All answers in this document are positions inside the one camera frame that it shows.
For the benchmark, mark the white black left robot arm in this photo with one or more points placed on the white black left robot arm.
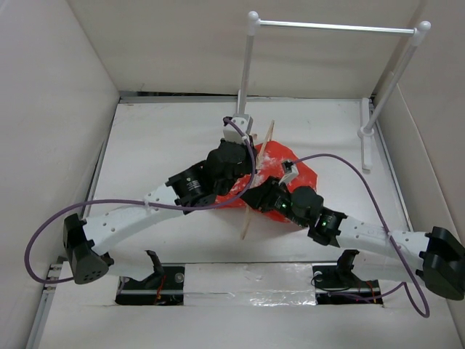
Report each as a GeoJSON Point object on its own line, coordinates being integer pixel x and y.
{"type": "Point", "coordinates": [88, 241]}

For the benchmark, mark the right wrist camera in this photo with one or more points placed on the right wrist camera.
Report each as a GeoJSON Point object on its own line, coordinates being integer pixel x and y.
{"type": "Point", "coordinates": [290, 172]}

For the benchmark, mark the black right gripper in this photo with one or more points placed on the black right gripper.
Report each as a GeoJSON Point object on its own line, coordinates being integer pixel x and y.
{"type": "Point", "coordinates": [261, 197]}

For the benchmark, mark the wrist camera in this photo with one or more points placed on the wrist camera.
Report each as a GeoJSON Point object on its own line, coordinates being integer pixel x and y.
{"type": "Point", "coordinates": [290, 172]}
{"type": "Point", "coordinates": [237, 127]}

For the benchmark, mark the orange white tie-dye trousers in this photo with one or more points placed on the orange white tie-dye trousers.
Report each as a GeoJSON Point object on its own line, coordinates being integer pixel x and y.
{"type": "Point", "coordinates": [273, 154]}

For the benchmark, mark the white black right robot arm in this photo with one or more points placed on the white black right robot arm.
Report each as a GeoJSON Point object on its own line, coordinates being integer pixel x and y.
{"type": "Point", "coordinates": [435, 259]}

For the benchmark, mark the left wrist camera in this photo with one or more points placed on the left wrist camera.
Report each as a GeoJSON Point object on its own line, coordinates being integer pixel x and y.
{"type": "Point", "coordinates": [237, 127]}

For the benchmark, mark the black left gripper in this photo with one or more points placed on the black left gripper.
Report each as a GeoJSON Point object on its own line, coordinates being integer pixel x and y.
{"type": "Point", "coordinates": [248, 155]}

